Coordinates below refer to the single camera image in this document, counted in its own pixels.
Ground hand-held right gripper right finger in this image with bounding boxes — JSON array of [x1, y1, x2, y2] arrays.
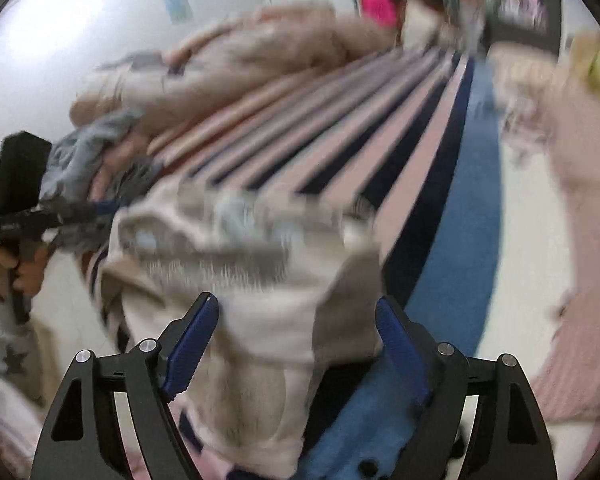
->
[[375, 296, 558, 480]]

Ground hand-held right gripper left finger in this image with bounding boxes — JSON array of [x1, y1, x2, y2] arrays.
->
[[30, 291, 220, 480]]

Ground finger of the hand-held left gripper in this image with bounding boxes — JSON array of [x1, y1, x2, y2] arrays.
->
[[50, 199, 125, 228]]

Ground beige grey patterned pants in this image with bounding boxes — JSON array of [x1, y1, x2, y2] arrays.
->
[[99, 180, 387, 480]]

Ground person's left forearm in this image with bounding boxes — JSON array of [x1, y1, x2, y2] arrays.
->
[[0, 285, 37, 378]]

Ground person's left hand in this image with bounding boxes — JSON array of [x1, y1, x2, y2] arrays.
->
[[0, 242, 49, 312]]

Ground striped printed blanket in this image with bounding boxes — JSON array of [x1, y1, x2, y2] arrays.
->
[[45, 45, 581, 480]]

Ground person's pink patterned clothing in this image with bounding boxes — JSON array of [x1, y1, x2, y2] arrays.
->
[[0, 374, 46, 480]]

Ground pink beige comforter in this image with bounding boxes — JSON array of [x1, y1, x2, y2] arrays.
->
[[70, 5, 397, 137]]

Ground pink ribbed blanket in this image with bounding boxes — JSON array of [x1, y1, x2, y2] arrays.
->
[[490, 42, 600, 423]]

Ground white puffer jacket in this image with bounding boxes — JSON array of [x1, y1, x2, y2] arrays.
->
[[400, 0, 452, 52]]

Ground dark grey headboard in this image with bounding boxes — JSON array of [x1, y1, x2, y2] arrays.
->
[[484, 0, 567, 58]]

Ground pink box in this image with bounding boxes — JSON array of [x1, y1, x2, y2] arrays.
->
[[359, 0, 400, 29]]

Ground colourful photo poster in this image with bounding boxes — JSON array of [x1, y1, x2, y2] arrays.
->
[[497, 0, 548, 28]]

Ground light blue wall poster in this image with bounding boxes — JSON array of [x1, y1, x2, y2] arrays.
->
[[164, 0, 192, 24]]

